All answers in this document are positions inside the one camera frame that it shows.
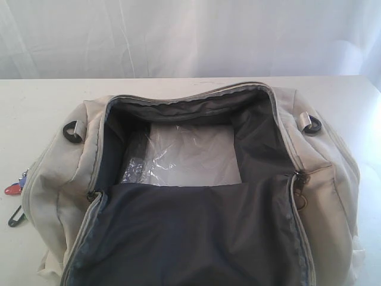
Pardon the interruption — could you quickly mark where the white fabric duffel bag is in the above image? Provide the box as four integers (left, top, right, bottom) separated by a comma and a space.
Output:
22, 82, 364, 285

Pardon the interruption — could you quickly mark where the colourful key tag bunch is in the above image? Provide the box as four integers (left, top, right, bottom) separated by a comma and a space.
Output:
4, 168, 30, 228

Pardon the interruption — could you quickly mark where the white paper sheet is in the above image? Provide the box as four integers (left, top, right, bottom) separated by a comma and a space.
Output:
118, 124, 241, 186

